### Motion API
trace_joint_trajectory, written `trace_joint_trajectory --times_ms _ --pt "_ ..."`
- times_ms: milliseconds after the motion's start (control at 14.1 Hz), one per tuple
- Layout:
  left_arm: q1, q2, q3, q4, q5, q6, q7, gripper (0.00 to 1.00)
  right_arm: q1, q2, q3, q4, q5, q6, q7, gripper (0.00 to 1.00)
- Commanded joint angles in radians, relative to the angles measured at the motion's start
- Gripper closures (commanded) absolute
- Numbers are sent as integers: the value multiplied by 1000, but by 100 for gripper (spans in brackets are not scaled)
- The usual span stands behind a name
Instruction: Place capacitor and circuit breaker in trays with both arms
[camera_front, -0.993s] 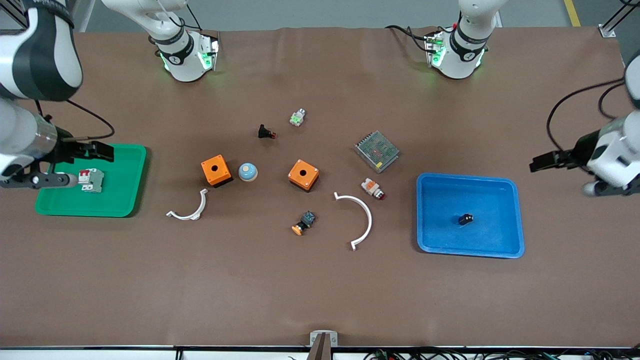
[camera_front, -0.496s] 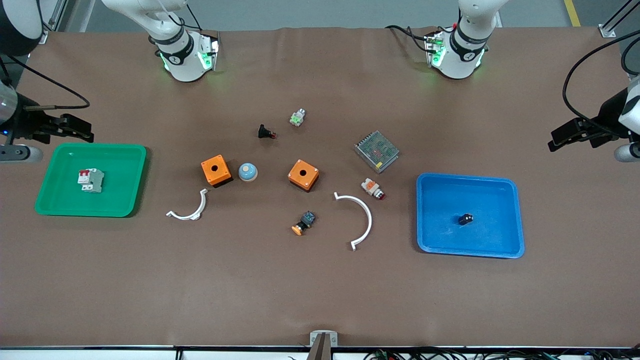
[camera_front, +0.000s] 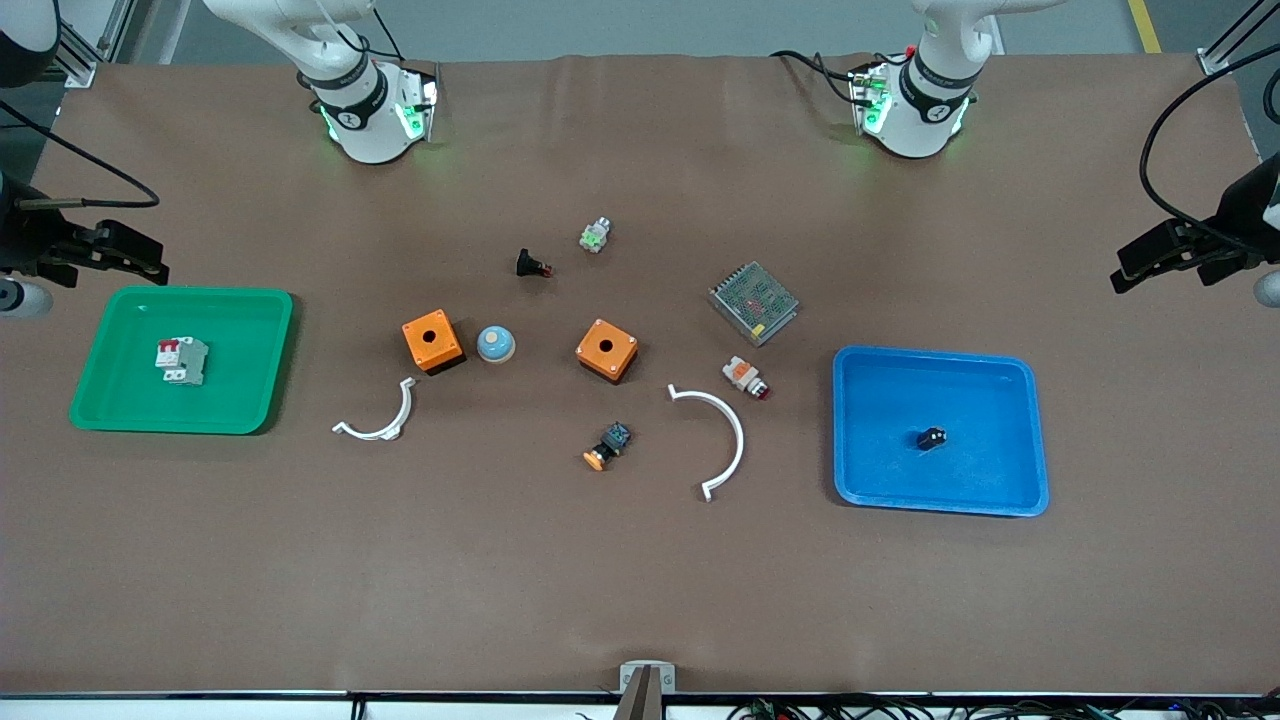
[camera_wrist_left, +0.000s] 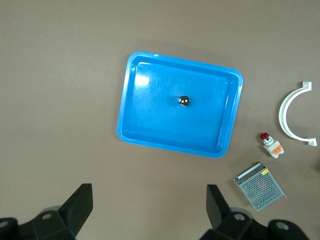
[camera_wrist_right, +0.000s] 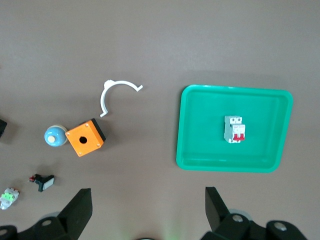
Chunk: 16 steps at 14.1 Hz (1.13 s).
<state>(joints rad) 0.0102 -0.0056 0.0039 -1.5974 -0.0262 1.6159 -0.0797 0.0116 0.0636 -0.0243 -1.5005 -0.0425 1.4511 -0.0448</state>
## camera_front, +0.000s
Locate white red circuit breaker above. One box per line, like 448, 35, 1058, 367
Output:
154, 336, 210, 387

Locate green plastic tray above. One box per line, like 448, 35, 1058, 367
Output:
68, 286, 295, 436

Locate blue plastic tray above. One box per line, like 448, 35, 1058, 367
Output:
833, 346, 1051, 518

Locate small white curved clip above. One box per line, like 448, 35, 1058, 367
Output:
332, 377, 417, 442

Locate right base connector box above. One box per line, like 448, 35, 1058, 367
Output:
396, 74, 439, 142

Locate metal mesh power supply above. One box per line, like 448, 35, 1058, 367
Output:
709, 261, 800, 348

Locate red white indicator lamp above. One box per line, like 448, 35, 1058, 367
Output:
722, 356, 772, 402

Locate large white curved clip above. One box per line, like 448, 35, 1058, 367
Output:
668, 384, 746, 503

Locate brown table mat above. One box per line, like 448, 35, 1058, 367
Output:
0, 50, 1280, 696

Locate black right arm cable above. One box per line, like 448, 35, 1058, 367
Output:
0, 95, 161, 209

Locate aluminium frame profile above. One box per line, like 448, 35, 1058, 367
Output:
1200, 0, 1280, 77
40, 0, 136, 89

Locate orange button enclosure box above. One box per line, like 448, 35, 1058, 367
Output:
402, 309, 466, 375
576, 319, 640, 385

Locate black base cable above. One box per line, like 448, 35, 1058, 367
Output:
770, 48, 866, 106

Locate orange push button switch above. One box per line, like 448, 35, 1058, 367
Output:
583, 422, 632, 472

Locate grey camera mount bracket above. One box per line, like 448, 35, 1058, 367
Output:
618, 660, 677, 720

